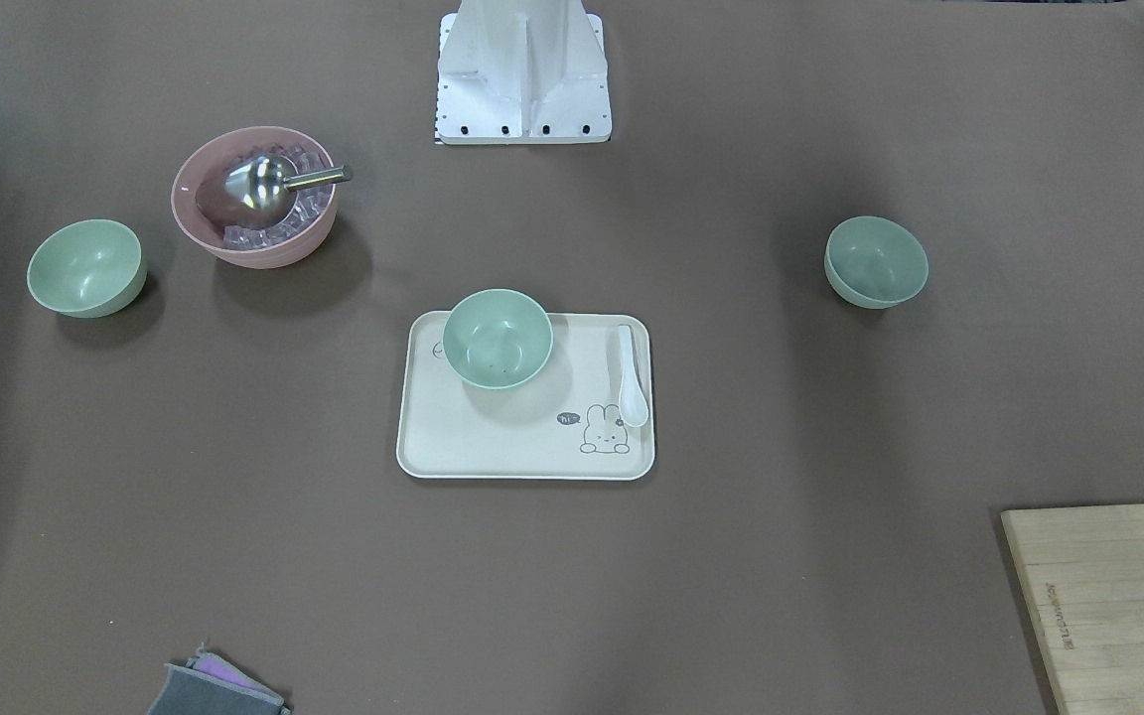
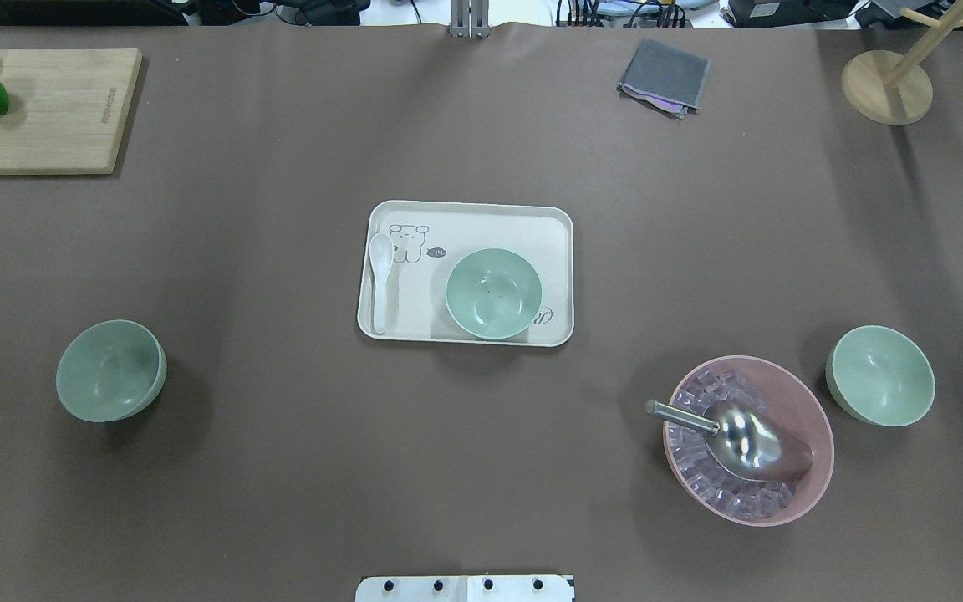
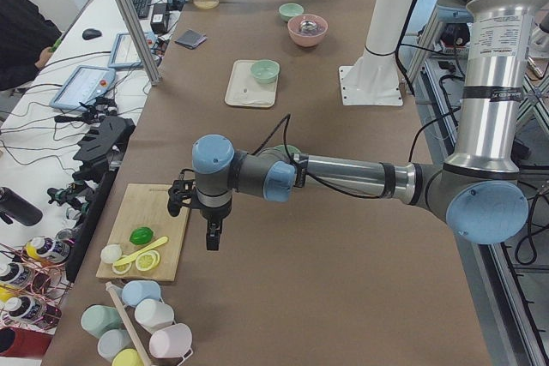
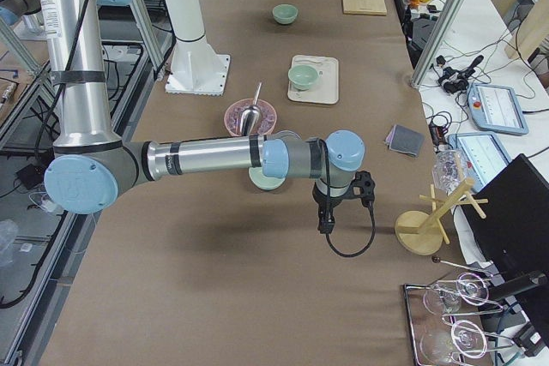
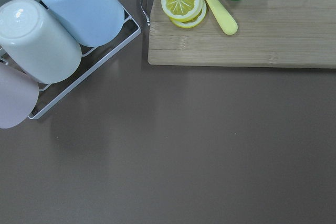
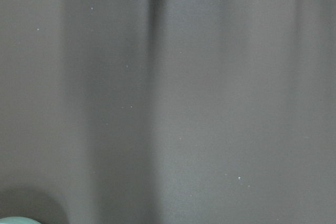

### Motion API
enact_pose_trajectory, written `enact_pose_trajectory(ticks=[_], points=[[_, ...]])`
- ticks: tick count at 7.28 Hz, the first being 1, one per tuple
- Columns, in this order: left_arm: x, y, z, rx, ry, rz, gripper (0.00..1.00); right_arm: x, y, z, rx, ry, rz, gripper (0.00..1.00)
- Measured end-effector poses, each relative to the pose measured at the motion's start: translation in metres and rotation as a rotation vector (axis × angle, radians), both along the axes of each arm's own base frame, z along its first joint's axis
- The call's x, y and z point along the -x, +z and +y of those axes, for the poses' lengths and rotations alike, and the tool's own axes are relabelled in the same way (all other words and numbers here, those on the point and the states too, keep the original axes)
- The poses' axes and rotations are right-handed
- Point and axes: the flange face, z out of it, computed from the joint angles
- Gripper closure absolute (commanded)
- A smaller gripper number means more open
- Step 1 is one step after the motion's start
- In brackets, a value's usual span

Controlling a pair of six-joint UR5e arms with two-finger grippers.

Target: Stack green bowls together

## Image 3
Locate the pink mug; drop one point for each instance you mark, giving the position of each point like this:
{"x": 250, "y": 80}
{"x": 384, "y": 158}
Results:
{"x": 170, "y": 342}

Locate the yellow mug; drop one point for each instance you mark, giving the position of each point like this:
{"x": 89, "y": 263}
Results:
{"x": 127, "y": 357}

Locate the green mug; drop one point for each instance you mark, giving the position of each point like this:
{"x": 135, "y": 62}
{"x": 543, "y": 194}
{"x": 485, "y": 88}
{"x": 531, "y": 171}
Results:
{"x": 98, "y": 319}

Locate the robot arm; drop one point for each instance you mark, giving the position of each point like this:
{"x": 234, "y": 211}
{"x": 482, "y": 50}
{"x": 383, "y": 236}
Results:
{"x": 474, "y": 191}

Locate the yellow plastic knife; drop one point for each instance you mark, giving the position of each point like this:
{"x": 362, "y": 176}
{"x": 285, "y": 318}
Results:
{"x": 132, "y": 257}

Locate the green bowl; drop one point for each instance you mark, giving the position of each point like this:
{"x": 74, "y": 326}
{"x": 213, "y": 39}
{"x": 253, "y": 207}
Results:
{"x": 289, "y": 10}
{"x": 287, "y": 149}
{"x": 265, "y": 71}

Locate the blue teach pendant near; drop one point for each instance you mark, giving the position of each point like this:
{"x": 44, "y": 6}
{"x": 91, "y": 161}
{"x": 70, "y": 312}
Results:
{"x": 83, "y": 87}

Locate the person in black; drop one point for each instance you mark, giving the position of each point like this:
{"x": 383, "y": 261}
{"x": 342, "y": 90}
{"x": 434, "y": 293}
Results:
{"x": 26, "y": 41}

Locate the green bowl on tray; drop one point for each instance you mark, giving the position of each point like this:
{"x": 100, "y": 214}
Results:
{"x": 265, "y": 71}

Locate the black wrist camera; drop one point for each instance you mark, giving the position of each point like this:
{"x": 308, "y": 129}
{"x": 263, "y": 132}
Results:
{"x": 181, "y": 194}

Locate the black power adapter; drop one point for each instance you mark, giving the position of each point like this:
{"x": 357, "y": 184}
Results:
{"x": 160, "y": 18}

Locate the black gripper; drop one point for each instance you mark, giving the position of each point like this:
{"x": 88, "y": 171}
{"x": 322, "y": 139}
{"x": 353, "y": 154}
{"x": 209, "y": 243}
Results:
{"x": 214, "y": 213}

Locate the lemon slice toy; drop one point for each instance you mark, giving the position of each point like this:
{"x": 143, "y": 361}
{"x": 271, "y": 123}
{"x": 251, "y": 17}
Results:
{"x": 147, "y": 261}
{"x": 121, "y": 269}

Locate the black computer mouse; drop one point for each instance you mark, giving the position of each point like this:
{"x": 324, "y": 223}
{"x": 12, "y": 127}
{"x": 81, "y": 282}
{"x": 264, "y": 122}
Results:
{"x": 91, "y": 33}

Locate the blue mug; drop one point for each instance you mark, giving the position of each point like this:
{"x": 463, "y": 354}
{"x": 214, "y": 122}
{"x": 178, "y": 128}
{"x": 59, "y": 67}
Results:
{"x": 136, "y": 291}

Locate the wooden mug rack rod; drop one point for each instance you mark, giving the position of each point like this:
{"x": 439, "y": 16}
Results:
{"x": 142, "y": 353}

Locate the cream bunny tray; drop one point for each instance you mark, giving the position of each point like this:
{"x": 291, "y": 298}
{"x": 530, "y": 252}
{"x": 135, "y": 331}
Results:
{"x": 244, "y": 91}

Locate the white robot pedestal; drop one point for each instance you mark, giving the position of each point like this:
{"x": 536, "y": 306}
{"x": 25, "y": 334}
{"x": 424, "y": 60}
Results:
{"x": 374, "y": 78}

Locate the black tool stand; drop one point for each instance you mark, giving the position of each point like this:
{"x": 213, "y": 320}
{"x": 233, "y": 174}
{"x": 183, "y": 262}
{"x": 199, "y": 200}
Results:
{"x": 95, "y": 146}

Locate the aluminium frame post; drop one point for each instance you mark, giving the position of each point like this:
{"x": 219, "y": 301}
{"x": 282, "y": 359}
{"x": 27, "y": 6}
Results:
{"x": 131, "y": 21}

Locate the lemon slice toy left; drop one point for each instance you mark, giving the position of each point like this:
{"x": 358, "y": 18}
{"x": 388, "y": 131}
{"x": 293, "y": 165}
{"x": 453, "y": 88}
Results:
{"x": 121, "y": 269}

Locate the blue teach pendant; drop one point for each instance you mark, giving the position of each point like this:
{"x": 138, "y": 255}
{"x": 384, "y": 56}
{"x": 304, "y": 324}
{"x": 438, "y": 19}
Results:
{"x": 124, "y": 54}
{"x": 83, "y": 87}

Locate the green toy lime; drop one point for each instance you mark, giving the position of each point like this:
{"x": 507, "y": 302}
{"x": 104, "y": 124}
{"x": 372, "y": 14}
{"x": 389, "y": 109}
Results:
{"x": 141, "y": 235}

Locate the grey cloth pouch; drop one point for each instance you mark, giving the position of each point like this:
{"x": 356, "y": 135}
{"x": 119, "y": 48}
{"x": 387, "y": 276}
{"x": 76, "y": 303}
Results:
{"x": 191, "y": 39}

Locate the grey mug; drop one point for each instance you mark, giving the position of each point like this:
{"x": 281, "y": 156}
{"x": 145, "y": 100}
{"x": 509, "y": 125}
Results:
{"x": 112, "y": 342}

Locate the black bottle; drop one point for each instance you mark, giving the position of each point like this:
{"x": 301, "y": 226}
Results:
{"x": 16, "y": 208}

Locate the lemon slice toy right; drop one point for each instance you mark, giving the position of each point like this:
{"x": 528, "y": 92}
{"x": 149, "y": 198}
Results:
{"x": 147, "y": 261}

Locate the blue teach pendant far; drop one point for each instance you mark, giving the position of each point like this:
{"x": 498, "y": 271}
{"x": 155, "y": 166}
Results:
{"x": 124, "y": 54}

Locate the white mug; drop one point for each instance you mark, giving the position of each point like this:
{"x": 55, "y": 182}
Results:
{"x": 153, "y": 315}

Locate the white garlic toy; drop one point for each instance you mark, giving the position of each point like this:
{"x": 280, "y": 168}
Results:
{"x": 111, "y": 253}

